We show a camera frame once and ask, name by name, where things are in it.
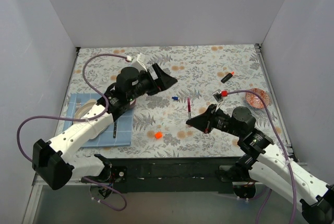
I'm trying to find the pink red pen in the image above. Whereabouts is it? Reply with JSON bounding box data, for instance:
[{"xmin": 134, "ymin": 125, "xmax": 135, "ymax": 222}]
[{"xmin": 187, "ymin": 97, "xmax": 192, "ymax": 120}]

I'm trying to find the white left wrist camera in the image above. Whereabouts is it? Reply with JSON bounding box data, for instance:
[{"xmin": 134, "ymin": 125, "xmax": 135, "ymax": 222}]
[{"xmin": 131, "ymin": 53, "xmax": 147, "ymax": 72}]

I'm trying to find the black handled knife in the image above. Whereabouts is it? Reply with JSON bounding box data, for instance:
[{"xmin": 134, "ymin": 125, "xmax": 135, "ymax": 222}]
[{"xmin": 113, "ymin": 121, "xmax": 117, "ymax": 139}]

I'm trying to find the light blue checkered cloth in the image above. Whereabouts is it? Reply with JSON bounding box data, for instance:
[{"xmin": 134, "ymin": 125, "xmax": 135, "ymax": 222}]
[{"xmin": 66, "ymin": 93, "xmax": 134, "ymax": 148}]

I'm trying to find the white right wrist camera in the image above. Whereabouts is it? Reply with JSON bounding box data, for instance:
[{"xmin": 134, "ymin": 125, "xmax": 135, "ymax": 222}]
[{"xmin": 212, "ymin": 89, "xmax": 223, "ymax": 107}]

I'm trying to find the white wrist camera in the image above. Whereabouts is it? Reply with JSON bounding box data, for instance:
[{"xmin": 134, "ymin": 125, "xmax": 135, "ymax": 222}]
[
  {"xmin": 212, "ymin": 89, "xmax": 223, "ymax": 107},
  {"xmin": 131, "ymin": 53, "xmax": 147, "ymax": 72}
]

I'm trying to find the black orange highlighter marker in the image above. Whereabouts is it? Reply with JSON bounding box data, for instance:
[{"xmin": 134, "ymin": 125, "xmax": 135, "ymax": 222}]
[{"xmin": 221, "ymin": 72, "xmax": 234, "ymax": 84}]

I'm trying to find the orange highlighter cap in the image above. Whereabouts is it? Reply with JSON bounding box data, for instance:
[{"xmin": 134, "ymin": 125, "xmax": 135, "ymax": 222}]
[{"xmin": 154, "ymin": 132, "xmax": 163, "ymax": 139}]

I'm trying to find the red patterned bowl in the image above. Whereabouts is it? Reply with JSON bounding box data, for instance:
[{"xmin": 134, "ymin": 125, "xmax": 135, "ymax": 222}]
[{"xmin": 245, "ymin": 88, "xmax": 270, "ymax": 109}]

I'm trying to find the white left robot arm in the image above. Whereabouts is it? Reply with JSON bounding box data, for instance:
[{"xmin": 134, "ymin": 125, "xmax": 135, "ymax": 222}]
[{"xmin": 32, "ymin": 64, "xmax": 177, "ymax": 190}]

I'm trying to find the silver fork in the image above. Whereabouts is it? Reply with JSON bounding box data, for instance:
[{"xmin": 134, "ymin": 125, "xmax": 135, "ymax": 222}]
[{"xmin": 76, "ymin": 98, "xmax": 81, "ymax": 108}]

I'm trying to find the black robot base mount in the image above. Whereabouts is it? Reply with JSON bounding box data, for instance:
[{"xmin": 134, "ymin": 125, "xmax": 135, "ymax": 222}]
[{"xmin": 87, "ymin": 157, "xmax": 261, "ymax": 199}]

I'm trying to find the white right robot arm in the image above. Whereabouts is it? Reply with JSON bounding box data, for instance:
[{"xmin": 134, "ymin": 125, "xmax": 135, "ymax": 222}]
[{"xmin": 186, "ymin": 104, "xmax": 333, "ymax": 223}]

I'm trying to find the cream ceramic plate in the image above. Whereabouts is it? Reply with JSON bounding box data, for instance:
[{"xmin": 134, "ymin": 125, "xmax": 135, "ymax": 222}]
[{"xmin": 74, "ymin": 99, "xmax": 97, "ymax": 119}]

